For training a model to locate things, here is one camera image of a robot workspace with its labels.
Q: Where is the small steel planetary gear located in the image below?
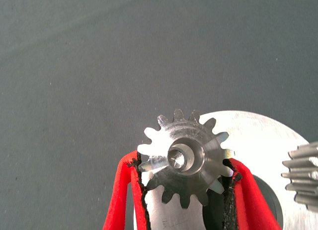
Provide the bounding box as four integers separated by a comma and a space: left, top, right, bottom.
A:
137, 108, 236, 210
281, 141, 318, 212

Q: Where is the white round base plate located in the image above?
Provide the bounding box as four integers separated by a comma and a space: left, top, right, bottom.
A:
133, 110, 311, 230

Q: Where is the dark grey table cloth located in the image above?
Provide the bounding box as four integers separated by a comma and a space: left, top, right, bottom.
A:
0, 0, 318, 230

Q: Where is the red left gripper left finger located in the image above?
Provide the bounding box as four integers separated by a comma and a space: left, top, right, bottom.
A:
102, 150, 151, 230

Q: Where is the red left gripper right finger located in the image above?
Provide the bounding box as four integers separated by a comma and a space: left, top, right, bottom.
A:
222, 157, 283, 230

